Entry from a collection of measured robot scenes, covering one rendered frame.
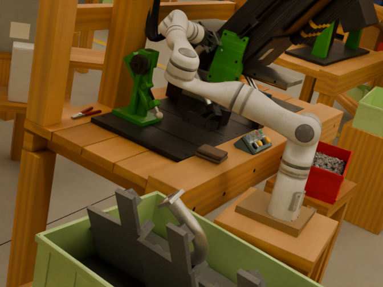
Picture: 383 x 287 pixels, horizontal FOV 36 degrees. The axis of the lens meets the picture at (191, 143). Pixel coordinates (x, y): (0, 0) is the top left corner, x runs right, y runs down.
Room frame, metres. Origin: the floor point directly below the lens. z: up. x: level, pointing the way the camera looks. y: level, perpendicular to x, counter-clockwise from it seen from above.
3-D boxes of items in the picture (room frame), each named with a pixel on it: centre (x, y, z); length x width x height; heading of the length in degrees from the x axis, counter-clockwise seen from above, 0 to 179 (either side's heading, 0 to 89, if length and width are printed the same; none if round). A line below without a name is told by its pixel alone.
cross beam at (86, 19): (2.63, 0.27, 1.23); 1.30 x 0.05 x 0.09; 152
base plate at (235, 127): (2.45, -0.06, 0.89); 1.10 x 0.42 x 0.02; 152
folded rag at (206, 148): (1.95, -0.08, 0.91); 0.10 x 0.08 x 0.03; 69
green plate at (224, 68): (2.36, -0.08, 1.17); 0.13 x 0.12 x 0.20; 152
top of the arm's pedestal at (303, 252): (1.69, -0.32, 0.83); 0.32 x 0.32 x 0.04; 68
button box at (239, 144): (2.14, -0.23, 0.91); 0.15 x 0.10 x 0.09; 152
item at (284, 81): (2.48, -0.18, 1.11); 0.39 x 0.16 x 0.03; 62
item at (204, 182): (2.32, -0.31, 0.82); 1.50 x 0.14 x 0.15; 152
